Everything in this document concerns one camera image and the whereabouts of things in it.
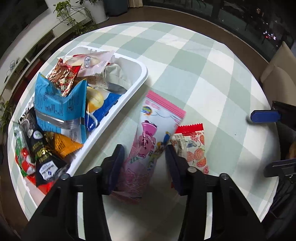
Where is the strawberry print snack packet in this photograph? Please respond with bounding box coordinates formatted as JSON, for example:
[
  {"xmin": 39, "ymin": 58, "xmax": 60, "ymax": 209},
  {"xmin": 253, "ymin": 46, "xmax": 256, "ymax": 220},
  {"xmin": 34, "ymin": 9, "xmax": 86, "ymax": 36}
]
[{"xmin": 170, "ymin": 123, "xmax": 209, "ymax": 174}]

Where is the pink cartoon snack packet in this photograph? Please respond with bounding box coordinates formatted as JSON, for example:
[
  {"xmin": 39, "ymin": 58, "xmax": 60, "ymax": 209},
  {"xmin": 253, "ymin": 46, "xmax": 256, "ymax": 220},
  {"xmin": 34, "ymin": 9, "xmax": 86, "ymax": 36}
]
[{"xmin": 112, "ymin": 90, "xmax": 186, "ymax": 204}]

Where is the orange snack stick packet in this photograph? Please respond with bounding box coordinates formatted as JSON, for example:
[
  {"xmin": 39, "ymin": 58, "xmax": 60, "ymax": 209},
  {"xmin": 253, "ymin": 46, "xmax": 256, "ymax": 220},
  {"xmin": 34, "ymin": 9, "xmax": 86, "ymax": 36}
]
[{"xmin": 45, "ymin": 132, "xmax": 83, "ymax": 158}]

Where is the blue yellow cake packet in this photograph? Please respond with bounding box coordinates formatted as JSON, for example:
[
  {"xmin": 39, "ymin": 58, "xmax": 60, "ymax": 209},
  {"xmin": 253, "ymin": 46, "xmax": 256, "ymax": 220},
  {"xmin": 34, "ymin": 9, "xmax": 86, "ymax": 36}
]
[{"xmin": 84, "ymin": 86, "xmax": 121, "ymax": 132}]

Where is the black sesame snack bag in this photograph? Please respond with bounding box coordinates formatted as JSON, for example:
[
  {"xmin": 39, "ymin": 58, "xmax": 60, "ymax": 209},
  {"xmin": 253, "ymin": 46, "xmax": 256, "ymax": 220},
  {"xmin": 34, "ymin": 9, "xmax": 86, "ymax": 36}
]
[{"xmin": 21, "ymin": 107, "xmax": 69, "ymax": 187}]

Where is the light blue snack bag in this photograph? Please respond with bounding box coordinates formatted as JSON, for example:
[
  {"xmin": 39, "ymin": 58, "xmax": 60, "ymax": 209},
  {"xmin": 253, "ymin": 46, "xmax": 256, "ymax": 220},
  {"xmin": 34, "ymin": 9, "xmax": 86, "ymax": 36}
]
[{"xmin": 34, "ymin": 74, "xmax": 87, "ymax": 144}]

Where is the red snack packet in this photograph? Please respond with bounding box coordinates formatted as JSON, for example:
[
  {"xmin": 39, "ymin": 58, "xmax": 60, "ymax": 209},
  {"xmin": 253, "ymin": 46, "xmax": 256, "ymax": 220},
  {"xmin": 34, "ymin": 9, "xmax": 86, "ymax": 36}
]
[{"xmin": 14, "ymin": 148, "xmax": 55, "ymax": 195}]

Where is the grey white snack packet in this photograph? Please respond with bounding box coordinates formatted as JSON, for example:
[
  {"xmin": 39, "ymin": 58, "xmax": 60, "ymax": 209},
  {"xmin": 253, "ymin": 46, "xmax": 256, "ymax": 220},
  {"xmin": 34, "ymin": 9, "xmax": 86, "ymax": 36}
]
[{"xmin": 100, "ymin": 63, "xmax": 132, "ymax": 94}]

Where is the green seaweed snack packet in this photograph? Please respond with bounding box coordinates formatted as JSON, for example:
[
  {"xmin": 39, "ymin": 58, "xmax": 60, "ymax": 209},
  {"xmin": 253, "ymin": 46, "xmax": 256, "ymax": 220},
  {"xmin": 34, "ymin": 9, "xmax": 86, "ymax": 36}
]
[{"xmin": 13, "ymin": 122, "xmax": 36, "ymax": 177}]

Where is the red patterned candy packet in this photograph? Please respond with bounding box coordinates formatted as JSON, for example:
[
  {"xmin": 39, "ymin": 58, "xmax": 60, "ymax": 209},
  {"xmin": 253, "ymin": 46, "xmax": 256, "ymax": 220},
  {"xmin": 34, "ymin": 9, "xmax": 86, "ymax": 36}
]
[{"xmin": 48, "ymin": 58, "xmax": 81, "ymax": 97}]

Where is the clear orange-print snack packet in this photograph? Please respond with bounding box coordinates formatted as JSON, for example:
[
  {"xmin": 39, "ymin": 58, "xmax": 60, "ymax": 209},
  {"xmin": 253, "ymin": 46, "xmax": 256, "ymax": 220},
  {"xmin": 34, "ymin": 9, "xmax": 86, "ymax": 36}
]
[{"xmin": 62, "ymin": 51, "xmax": 114, "ymax": 77}]

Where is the person's right hand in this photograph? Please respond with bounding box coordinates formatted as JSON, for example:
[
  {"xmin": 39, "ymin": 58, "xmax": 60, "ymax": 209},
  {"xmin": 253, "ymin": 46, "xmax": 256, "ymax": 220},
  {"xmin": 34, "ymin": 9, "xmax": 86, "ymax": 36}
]
[{"xmin": 288, "ymin": 142, "xmax": 296, "ymax": 159}]

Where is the beige chair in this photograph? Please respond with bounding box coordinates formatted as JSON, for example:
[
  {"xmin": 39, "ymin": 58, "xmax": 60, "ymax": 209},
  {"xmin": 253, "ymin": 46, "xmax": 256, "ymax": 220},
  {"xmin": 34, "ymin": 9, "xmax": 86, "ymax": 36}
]
[{"xmin": 260, "ymin": 42, "xmax": 296, "ymax": 105}]

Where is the white plastic tray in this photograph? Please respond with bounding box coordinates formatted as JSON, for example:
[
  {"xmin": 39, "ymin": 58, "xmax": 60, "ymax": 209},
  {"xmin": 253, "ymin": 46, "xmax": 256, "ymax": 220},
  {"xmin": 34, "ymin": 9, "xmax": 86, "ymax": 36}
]
[{"xmin": 17, "ymin": 46, "xmax": 149, "ymax": 202}]

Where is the white tv console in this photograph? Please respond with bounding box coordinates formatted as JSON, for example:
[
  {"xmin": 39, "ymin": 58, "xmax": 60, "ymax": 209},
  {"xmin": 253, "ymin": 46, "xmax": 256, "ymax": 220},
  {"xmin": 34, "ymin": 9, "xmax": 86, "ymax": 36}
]
[{"xmin": 1, "ymin": 3, "xmax": 84, "ymax": 102}]

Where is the dark blue pot plant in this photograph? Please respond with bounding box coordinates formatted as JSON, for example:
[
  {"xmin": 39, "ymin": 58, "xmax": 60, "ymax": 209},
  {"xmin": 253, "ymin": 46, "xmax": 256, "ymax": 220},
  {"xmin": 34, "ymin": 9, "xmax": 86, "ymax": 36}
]
[{"xmin": 104, "ymin": 0, "xmax": 128, "ymax": 16}]

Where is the black television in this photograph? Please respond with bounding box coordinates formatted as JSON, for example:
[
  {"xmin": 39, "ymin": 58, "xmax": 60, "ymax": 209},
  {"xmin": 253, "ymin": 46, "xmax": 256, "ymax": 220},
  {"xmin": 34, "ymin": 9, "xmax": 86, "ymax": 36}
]
[{"xmin": 0, "ymin": 0, "xmax": 48, "ymax": 55}]

